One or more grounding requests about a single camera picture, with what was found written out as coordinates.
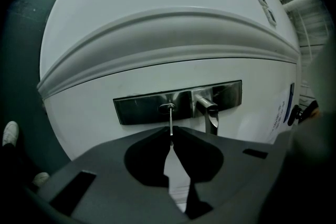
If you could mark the dark metal door lock plate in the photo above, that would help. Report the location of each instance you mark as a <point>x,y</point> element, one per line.
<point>141,110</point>

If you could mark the white shoe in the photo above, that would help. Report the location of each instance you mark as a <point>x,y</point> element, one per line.
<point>40,178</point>
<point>10,133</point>

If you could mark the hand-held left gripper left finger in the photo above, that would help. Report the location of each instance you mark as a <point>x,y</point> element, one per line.
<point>110,165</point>

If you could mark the white curved moulding ridge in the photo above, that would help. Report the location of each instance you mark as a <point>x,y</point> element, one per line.
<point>168,34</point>

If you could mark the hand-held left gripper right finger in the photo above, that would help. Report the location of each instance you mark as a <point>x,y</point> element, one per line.
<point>236,173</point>

